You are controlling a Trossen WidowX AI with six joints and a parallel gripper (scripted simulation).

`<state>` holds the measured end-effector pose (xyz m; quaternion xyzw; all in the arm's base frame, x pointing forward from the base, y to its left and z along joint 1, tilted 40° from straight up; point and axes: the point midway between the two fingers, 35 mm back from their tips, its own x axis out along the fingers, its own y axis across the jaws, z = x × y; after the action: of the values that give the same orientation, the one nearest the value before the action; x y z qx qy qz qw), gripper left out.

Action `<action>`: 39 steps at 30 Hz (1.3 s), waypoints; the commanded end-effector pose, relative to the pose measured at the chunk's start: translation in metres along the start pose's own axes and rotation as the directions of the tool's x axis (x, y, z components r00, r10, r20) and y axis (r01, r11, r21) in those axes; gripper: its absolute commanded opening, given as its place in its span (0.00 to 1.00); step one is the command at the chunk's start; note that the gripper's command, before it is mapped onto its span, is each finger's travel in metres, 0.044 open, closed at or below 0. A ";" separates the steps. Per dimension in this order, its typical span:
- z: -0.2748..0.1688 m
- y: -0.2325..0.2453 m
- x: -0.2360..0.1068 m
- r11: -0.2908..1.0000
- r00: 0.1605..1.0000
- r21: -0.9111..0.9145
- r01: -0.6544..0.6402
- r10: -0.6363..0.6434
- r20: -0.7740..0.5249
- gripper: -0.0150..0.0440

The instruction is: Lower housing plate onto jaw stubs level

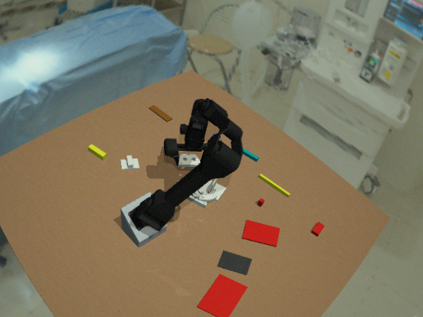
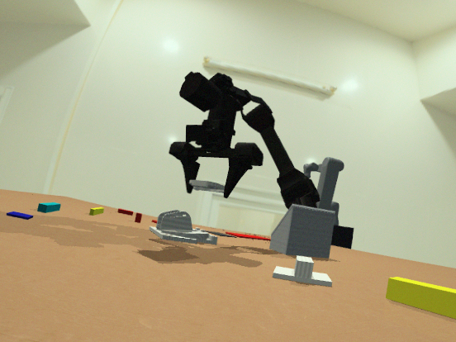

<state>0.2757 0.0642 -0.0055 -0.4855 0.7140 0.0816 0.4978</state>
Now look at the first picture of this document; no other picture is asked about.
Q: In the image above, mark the yellow rectangular bar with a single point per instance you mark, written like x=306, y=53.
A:
x=96, y=151

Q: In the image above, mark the brown flat bar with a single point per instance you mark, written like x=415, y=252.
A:
x=160, y=113

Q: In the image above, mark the yellow long bar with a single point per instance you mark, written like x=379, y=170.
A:
x=272, y=184

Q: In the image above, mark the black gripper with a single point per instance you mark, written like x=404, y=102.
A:
x=192, y=144

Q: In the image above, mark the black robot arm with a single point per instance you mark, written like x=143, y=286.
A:
x=218, y=161

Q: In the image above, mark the teal rectangular block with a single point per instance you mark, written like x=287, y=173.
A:
x=250, y=155

